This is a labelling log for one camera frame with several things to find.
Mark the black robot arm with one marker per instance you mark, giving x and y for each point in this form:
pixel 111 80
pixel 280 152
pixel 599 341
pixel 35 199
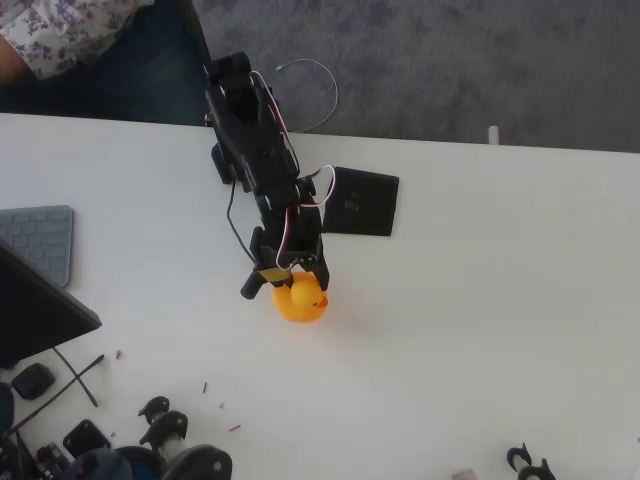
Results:
pixel 250 140

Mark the grey keyboard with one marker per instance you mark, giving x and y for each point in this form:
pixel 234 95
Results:
pixel 40 240

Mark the small white post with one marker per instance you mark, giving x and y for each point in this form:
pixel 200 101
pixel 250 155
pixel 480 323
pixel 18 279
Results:
pixel 493 136

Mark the black rod with thick tip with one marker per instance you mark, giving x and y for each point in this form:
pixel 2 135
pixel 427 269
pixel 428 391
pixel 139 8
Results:
pixel 92 397

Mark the black pouch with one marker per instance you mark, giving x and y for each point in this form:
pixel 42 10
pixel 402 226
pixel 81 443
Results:
pixel 32 381

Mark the dark laptop screen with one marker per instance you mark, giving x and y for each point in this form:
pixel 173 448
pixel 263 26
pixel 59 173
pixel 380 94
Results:
pixel 35 310

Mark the dark grey metal mounting plate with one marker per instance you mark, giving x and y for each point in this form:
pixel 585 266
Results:
pixel 85 437

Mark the small circuit board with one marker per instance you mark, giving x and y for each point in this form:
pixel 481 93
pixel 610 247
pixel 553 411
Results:
pixel 50 457

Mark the floral shirt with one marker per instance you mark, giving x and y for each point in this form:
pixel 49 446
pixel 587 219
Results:
pixel 60 35

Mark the thin black stylus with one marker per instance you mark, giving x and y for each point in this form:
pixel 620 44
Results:
pixel 92 365

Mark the black stick camera yellow tape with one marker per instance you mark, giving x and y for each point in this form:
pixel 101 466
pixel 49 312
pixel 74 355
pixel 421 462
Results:
pixel 252 285

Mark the person's bare forearm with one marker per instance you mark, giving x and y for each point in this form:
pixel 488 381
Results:
pixel 10 62

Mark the person in floral shirt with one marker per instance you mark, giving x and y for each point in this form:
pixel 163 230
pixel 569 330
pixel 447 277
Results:
pixel 125 85

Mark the black square pad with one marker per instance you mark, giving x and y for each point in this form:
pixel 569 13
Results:
pixel 370 210

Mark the yellow rubber duck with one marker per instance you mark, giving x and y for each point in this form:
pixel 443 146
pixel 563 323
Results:
pixel 300 307

